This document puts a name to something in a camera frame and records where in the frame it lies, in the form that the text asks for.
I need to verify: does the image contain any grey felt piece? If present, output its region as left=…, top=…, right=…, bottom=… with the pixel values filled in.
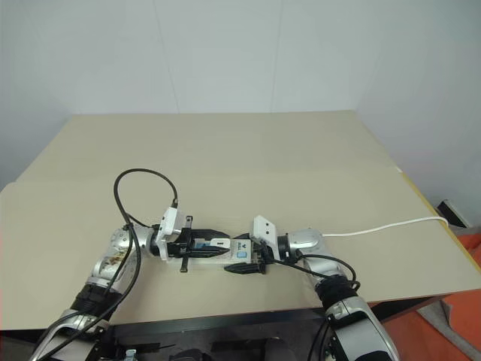
left=415, top=299, right=465, bottom=336

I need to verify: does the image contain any white power strip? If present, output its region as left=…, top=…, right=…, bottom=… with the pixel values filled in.
left=186, top=238, right=261, bottom=271

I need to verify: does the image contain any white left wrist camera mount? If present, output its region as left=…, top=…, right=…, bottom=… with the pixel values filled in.
left=156, top=207, right=186, bottom=261

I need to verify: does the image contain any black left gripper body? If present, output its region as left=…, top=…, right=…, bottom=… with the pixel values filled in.
left=167, top=215, right=197, bottom=273

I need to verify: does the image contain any white power strip cable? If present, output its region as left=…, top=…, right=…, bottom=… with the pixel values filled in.
left=322, top=216, right=449, bottom=238

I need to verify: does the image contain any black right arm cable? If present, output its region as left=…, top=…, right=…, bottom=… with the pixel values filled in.
left=268, top=253, right=361, bottom=361

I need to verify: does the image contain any black box with white edge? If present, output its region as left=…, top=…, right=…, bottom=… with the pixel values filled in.
left=434, top=199, right=473, bottom=229

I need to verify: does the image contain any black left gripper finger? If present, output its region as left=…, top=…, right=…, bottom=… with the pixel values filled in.
left=192, top=245, right=231, bottom=259
left=192, top=227, right=228, bottom=242

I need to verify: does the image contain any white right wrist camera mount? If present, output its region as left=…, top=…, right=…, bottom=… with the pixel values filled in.
left=250, top=214, right=280, bottom=246

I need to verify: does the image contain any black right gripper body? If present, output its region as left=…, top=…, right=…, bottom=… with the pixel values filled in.
left=249, top=240, right=276, bottom=275

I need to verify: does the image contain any orange fabric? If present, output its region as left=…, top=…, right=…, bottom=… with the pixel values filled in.
left=375, top=232, right=481, bottom=361

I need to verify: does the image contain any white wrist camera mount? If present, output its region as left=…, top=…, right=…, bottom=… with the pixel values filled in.
left=156, top=207, right=186, bottom=261
left=250, top=214, right=280, bottom=246

